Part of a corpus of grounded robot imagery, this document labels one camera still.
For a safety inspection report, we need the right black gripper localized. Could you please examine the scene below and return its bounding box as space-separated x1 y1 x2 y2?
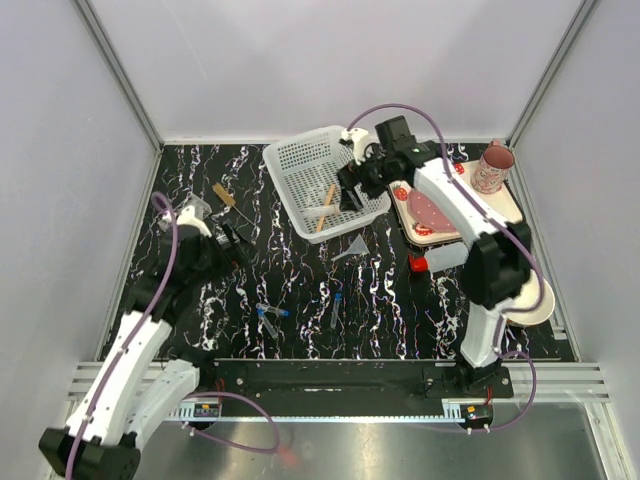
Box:
335 147 395 213

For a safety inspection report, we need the wooden test tube clamp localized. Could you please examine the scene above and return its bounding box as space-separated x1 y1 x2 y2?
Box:
316 183 336 233

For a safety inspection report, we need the bundle of plastic pipettes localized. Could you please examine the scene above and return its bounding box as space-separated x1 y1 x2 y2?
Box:
302 203 342 220

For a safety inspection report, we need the clear plastic funnel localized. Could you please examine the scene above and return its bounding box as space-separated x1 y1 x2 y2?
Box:
331 235 369 262

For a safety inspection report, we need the wash bottle red cap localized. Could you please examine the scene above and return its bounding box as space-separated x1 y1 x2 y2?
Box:
408 243 471 274

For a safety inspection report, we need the blue cap test tube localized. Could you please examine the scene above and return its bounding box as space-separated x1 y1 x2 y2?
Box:
258 309 278 339
256 304 290 317
330 293 342 329

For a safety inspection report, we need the clear test tube rack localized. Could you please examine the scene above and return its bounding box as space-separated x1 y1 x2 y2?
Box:
175 192 212 237

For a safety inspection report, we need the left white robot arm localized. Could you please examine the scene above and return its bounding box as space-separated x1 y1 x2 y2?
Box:
39 220 253 479

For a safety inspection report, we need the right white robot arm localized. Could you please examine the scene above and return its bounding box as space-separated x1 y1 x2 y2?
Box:
337 116 541 397

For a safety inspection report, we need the white plastic perforated basket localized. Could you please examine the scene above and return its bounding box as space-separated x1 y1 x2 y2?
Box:
263 125 391 244

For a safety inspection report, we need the pink dotted plate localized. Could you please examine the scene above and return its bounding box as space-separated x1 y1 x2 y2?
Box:
407 189 456 233

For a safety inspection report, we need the strawberry pattern tray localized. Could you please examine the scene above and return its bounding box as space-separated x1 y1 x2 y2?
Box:
389 161 523 247

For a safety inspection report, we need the pink patterned mug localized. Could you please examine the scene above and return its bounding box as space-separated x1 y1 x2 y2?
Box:
471 140 515 194

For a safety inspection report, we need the white bowl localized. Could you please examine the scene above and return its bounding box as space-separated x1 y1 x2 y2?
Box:
506 274 556 328

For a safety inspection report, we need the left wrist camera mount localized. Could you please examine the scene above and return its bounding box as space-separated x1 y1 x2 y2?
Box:
176 203 212 238

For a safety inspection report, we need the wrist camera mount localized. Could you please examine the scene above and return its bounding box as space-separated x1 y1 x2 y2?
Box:
339 128 371 165
176 203 212 238

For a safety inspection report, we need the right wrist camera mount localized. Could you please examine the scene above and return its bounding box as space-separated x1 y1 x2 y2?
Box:
339 128 371 165

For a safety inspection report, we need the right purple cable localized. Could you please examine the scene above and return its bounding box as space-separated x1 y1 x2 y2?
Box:
345 103 546 434

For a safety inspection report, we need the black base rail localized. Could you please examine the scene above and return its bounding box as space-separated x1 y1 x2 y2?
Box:
201 360 514 421

